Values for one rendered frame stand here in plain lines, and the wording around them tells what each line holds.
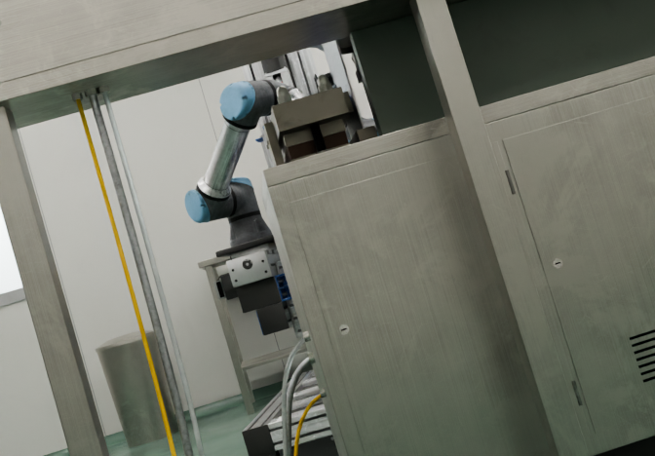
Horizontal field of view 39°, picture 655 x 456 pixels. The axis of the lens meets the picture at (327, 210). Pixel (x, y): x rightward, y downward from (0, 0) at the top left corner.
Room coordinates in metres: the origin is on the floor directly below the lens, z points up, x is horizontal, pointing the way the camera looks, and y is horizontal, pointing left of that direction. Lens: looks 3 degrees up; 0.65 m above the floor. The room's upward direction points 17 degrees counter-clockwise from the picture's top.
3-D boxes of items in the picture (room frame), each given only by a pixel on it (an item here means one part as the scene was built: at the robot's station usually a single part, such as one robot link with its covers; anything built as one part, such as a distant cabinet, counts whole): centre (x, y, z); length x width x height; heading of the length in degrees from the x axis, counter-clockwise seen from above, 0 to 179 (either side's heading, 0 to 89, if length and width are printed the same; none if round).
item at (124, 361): (5.46, 1.37, 0.31); 0.40 x 0.36 x 0.63; 5
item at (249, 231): (3.20, 0.28, 0.87); 0.15 x 0.15 x 0.10
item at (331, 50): (2.25, -0.13, 1.11); 0.23 x 0.01 x 0.18; 5
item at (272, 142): (2.17, 0.08, 0.96); 0.10 x 0.03 x 0.11; 5
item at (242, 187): (3.20, 0.29, 0.98); 0.13 x 0.12 x 0.14; 135
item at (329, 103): (2.20, -0.01, 1.00); 0.40 x 0.16 x 0.06; 5
